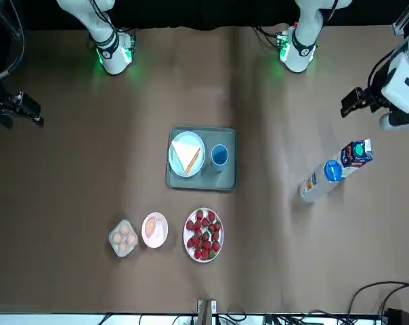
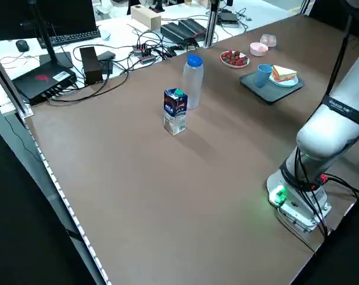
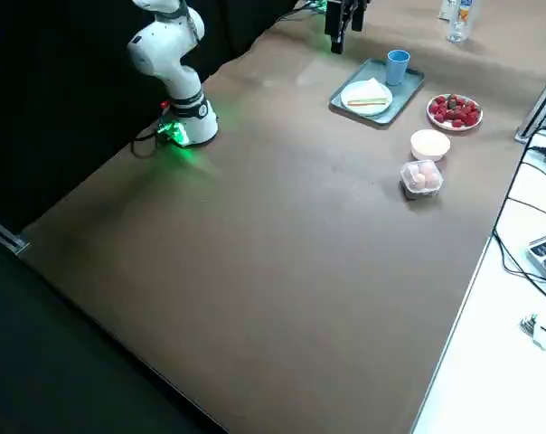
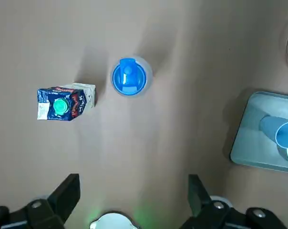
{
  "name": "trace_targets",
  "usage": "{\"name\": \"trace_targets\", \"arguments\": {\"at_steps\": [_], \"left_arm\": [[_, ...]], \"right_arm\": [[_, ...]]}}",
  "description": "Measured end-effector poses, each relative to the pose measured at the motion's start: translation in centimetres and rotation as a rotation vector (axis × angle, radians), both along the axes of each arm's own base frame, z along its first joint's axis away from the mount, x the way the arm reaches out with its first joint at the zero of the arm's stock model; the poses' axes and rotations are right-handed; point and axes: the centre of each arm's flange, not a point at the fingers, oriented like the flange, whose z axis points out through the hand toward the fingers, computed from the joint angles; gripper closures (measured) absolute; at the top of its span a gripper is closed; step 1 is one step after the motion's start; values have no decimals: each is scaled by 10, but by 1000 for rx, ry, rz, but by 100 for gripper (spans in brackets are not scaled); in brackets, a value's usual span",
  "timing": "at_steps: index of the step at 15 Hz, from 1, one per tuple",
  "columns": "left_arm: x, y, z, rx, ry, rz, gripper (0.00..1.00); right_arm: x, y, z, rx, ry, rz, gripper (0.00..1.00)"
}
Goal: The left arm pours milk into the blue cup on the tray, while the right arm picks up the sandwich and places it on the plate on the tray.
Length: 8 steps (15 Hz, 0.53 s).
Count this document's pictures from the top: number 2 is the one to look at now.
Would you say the black box with red logo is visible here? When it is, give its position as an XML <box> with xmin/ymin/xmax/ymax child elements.
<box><xmin>11</xmin><ymin>65</ymin><xmax>78</xmax><ymax>106</ymax></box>

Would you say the dark brown box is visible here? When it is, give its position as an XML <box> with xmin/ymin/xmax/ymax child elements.
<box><xmin>79</xmin><ymin>46</ymin><xmax>104</xmax><ymax>86</ymax></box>

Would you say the aluminium frame post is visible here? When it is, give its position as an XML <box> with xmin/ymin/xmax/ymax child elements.
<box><xmin>0</xmin><ymin>41</ymin><xmax>34</xmax><ymax>118</ymax></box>
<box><xmin>203</xmin><ymin>0</ymin><xmax>221</xmax><ymax>48</ymax></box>

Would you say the teal rectangular tray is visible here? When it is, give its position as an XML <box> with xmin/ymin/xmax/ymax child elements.
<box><xmin>238</xmin><ymin>69</ymin><xmax>305</xmax><ymax>105</ymax></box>

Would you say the black monitor stand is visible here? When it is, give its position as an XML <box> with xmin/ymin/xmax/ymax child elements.
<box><xmin>27</xmin><ymin>0</ymin><xmax>74</xmax><ymax>69</ymax></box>

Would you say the flat black device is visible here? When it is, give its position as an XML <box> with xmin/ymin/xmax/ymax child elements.
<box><xmin>218</xmin><ymin>11</ymin><xmax>240</xmax><ymax>28</ymax></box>

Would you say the light blue round plate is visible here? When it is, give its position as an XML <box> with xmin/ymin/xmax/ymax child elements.
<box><xmin>268</xmin><ymin>73</ymin><xmax>300</xmax><ymax>88</ymax></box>

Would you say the black ridged device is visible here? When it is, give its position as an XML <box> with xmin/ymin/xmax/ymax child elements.
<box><xmin>160</xmin><ymin>19</ymin><xmax>207</xmax><ymax>45</ymax></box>

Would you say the clear plastic egg container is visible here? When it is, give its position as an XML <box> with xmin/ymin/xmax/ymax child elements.
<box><xmin>260</xmin><ymin>34</ymin><xmax>278</xmax><ymax>48</ymax></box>

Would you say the white plate of strawberries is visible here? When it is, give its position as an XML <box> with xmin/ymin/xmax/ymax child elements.
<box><xmin>220</xmin><ymin>50</ymin><xmax>251</xmax><ymax>69</ymax></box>

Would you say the small black adapter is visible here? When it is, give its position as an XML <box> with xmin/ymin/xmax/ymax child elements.
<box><xmin>97</xmin><ymin>50</ymin><xmax>116</xmax><ymax>75</ymax></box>

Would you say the clear bottle with blue lid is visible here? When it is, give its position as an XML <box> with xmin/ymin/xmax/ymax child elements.
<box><xmin>182</xmin><ymin>54</ymin><xmax>204</xmax><ymax>110</ymax></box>

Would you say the light wooden block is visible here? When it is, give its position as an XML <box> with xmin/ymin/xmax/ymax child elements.
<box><xmin>130</xmin><ymin>5</ymin><xmax>162</xmax><ymax>30</ymax></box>

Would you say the blue cup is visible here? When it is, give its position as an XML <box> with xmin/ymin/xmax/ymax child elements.
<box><xmin>254</xmin><ymin>64</ymin><xmax>273</xmax><ymax>88</ymax></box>

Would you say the triangular toy sandwich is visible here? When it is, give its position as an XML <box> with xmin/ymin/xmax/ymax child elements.
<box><xmin>270</xmin><ymin>65</ymin><xmax>298</xmax><ymax>84</ymax></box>

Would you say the blue white milk carton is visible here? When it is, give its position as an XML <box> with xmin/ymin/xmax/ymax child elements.
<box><xmin>163</xmin><ymin>88</ymin><xmax>188</xmax><ymax>137</ymax></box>

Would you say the black cable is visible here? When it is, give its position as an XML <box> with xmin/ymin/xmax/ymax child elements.
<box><xmin>327</xmin><ymin>11</ymin><xmax>354</xmax><ymax>96</ymax></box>
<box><xmin>47</xmin><ymin>44</ymin><xmax>133</xmax><ymax>103</ymax></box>
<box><xmin>276</xmin><ymin>148</ymin><xmax>359</xmax><ymax>256</ymax></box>

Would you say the black keyboard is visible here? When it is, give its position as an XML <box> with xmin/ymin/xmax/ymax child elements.
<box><xmin>38</xmin><ymin>29</ymin><xmax>102</xmax><ymax>49</ymax></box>

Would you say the usb hub with plugs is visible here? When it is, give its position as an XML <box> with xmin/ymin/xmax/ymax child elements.
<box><xmin>133</xmin><ymin>43</ymin><xmax>156</xmax><ymax>65</ymax></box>

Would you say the black computer monitor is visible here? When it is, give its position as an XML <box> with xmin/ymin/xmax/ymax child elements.
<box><xmin>0</xmin><ymin>0</ymin><xmax>99</xmax><ymax>41</ymax></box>

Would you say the pink bowl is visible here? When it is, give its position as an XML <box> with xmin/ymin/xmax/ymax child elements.
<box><xmin>250</xmin><ymin>42</ymin><xmax>269</xmax><ymax>57</ymax></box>

